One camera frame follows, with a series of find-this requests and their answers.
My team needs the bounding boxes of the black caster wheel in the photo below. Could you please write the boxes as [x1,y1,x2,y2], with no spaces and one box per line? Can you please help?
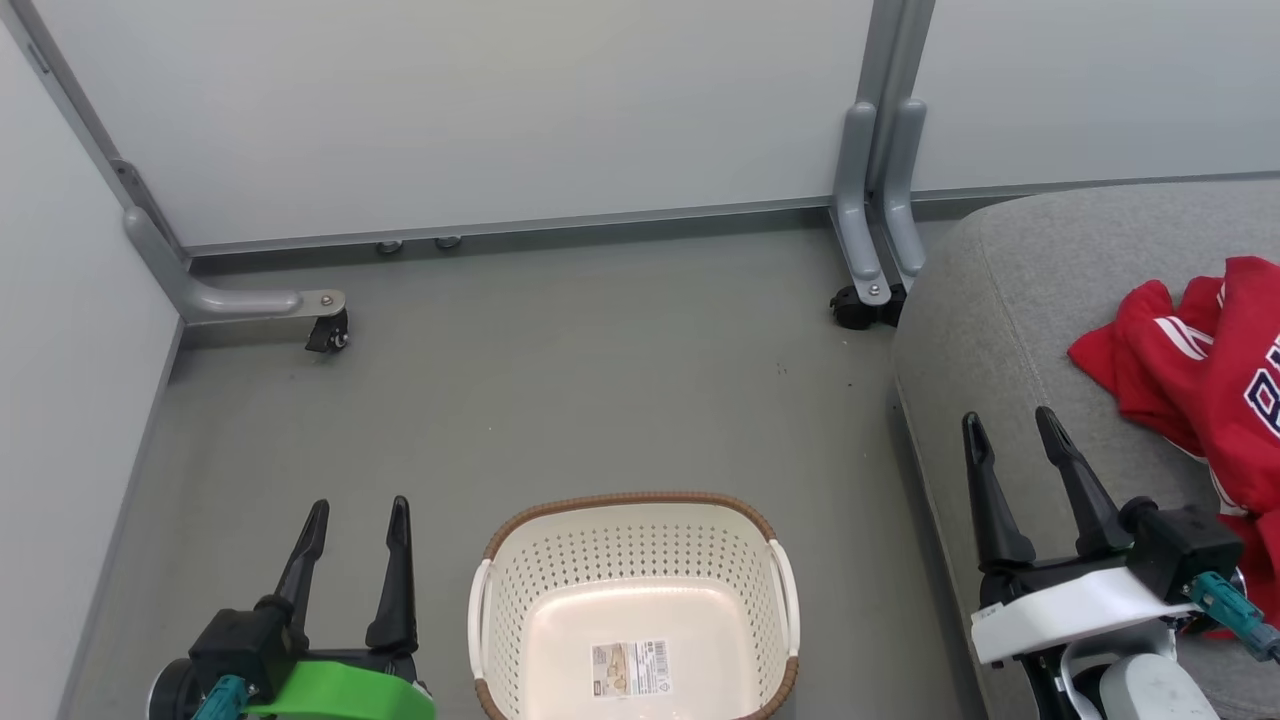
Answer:
[829,283,906,331]

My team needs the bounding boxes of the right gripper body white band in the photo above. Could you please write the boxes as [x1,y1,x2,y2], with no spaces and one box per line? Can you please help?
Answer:
[970,548,1201,666]

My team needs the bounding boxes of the grey fabric sofa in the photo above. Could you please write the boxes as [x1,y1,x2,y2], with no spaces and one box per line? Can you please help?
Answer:
[890,180,1280,720]

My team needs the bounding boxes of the paper label sticker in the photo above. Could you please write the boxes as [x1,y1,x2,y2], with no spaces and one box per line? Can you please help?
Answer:
[590,640,673,698]

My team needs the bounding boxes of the grey curved partition foot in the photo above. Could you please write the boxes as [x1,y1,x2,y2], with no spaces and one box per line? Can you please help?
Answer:
[882,97,928,276]
[832,102,891,306]

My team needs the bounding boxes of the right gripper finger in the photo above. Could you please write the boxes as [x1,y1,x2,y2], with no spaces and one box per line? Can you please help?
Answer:
[962,411,1038,574]
[1035,405,1133,557]

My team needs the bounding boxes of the right teal cable connector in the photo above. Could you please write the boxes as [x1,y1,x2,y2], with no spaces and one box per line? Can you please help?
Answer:
[1185,572,1280,663]

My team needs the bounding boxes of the white laundry basket brown rim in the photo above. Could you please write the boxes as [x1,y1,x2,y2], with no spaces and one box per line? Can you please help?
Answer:
[467,490,801,720]

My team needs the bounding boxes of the long grey partition foot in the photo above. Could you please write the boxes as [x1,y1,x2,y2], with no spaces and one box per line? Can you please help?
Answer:
[123,205,347,323]

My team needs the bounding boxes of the grey vertical partition post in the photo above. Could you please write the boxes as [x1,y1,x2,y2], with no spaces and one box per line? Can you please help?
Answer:
[858,0,938,106]

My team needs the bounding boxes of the left teal cable connector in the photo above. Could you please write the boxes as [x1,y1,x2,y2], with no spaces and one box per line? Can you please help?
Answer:
[193,675,249,720]

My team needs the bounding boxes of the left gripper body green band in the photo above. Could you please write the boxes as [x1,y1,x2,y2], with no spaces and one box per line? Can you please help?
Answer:
[245,630,438,720]

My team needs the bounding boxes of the red and white jersey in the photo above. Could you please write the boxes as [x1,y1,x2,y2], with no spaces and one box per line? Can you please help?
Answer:
[1067,256,1280,516]

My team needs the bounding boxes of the teal cable connector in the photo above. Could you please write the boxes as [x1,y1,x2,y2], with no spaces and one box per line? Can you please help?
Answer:
[1185,572,1280,663]
[193,675,249,720]

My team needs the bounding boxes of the grey corner post with bracket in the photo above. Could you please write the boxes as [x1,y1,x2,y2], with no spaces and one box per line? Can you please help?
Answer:
[0,0,186,263]

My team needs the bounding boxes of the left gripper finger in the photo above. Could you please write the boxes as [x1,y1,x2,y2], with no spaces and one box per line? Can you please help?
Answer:
[270,499,331,631]
[365,495,420,654]

